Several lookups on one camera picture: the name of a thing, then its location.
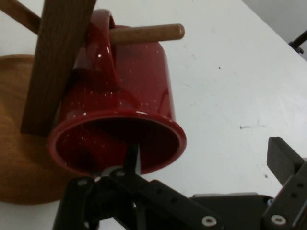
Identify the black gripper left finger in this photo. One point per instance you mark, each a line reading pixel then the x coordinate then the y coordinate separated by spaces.
pixel 134 203

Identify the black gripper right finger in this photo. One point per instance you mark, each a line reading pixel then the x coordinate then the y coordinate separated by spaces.
pixel 287 191

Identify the red speckled mug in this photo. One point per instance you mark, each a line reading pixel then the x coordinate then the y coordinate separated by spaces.
pixel 144 83

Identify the brown wooden mug tree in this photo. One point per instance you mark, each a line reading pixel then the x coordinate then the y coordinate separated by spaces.
pixel 52 72

